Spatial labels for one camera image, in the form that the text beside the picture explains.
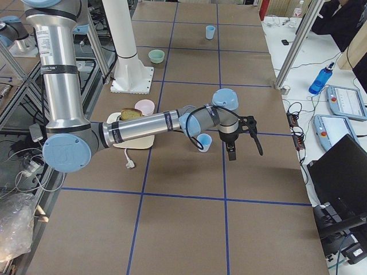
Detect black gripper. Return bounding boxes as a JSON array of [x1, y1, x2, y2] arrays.
[[219, 131, 239, 161]]

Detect light blue cup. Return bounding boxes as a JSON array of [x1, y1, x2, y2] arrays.
[[196, 133, 212, 152], [205, 25, 216, 40]]

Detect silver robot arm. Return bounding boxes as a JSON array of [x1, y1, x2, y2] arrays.
[[24, 1, 240, 173]]

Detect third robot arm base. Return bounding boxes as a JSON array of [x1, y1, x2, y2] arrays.
[[1, 15, 38, 58]]

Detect orange black adapter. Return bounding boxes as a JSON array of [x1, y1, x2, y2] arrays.
[[286, 112, 306, 151]]

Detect cream toaster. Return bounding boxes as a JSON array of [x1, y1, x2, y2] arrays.
[[107, 112, 155, 150]]

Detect pink bowl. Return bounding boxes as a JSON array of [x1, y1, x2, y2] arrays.
[[134, 99, 155, 116]]

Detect near teach pendant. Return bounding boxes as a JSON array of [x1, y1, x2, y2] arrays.
[[314, 115, 359, 151]]

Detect teach pendant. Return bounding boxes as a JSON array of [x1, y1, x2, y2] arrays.
[[326, 85, 366, 121], [314, 115, 359, 151]]

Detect blue water bottle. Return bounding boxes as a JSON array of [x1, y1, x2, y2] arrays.
[[309, 62, 334, 95]]

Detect toast slice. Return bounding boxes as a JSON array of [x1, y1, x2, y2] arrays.
[[120, 108, 143, 121]]

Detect black laptop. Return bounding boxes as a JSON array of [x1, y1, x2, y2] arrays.
[[307, 135, 366, 215]]

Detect green bowl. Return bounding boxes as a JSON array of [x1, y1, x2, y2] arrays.
[[148, 49, 165, 64]]

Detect white pillar with base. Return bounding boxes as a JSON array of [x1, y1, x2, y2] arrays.
[[103, 0, 154, 94]]

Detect far teach pendant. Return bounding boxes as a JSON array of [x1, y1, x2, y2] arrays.
[[326, 85, 366, 121]]

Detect person in black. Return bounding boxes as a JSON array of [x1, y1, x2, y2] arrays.
[[311, 0, 366, 52]]

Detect plastic bag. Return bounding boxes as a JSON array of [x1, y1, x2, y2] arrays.
[[1, 193, 35, 262]]

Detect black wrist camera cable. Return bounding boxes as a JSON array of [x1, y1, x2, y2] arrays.
[[185, 105, 264, 156]]

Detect white toaster plug cable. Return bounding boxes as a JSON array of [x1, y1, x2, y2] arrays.
[[123, 148, 137, 170]]

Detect aluminium frame post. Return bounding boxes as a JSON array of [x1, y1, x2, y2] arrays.
[[274, 0, 324, 90]]

